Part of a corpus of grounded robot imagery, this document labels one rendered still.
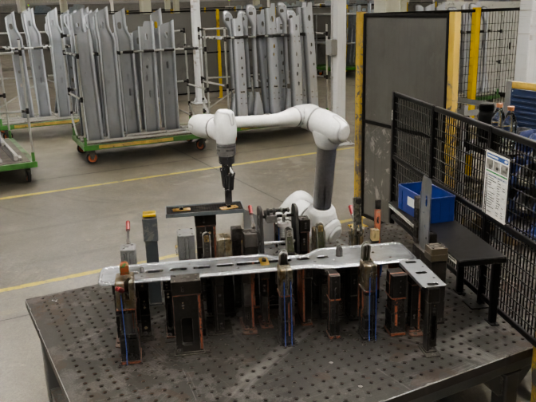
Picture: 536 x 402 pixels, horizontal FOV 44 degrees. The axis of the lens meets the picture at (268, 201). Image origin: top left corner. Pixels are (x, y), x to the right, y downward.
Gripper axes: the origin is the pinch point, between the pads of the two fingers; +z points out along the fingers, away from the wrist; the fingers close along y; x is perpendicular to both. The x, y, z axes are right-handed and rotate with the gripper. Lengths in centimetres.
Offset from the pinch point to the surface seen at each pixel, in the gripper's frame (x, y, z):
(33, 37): 58, -933, -42
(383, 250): 53, 50, 21
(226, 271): -18.2, 36.0, 21.3
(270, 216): 11.3, 21.4, 5.8
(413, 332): 52, 75, 51
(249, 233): 2.3, 16.9, 13.6
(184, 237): -27.5, 12.8, 11.2
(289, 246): 17.8, 27.3, 19.5
